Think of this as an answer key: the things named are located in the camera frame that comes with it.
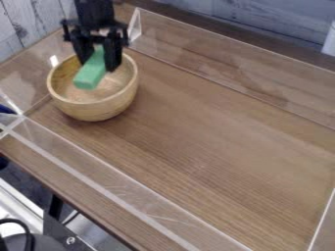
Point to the green rectangular block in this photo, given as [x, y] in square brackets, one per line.
[90, 73]

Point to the clear acrylic table enclosure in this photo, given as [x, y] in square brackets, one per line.
[218, 161]

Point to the black metal bracket with bolt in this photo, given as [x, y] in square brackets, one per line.
[64, 235]

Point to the blue object at left edge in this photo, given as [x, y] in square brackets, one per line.
[5, 110]

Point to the white object at right edge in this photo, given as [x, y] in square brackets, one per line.
[328, 46]

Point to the black table leg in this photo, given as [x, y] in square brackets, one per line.
[54, 207]

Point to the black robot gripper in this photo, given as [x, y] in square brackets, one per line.
[94, 16]

